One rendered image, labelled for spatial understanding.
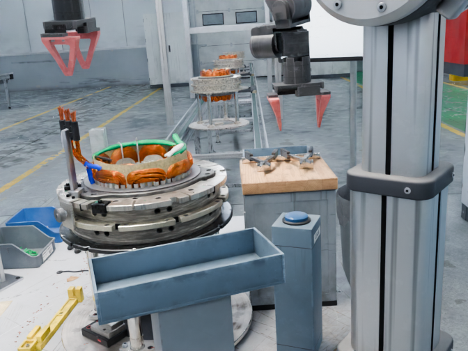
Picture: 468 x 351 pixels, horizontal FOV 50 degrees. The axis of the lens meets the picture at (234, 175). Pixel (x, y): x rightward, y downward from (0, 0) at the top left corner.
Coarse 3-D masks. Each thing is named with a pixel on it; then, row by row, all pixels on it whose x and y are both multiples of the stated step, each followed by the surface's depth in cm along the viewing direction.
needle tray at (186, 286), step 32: (128, 256) 71; (160, 256) 73; (192, 256) 75; (224, 256) 77; (256, 256) 77; (96, 288) 61; (128, 288) 61; (160, 288) 63; (192, 288) 64; (224, 288) 66; (256, 288) 67; (160, 320) 65; (192, 320) 67; (224, 320) 69
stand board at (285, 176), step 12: (240, 168) 112; (252, 168) 111; (276, 168) 110; (288, 168) 109; (324, 168) 107; (252, 180) 102; (264, 180) 101; (276, 180) 101; (288, 180) 100; (300, 180) 100; (312, 180) 100; (324, 180) 100; (336, 180) 100; (252, 192) 101; (264, 192) 101; (276, 192) 101
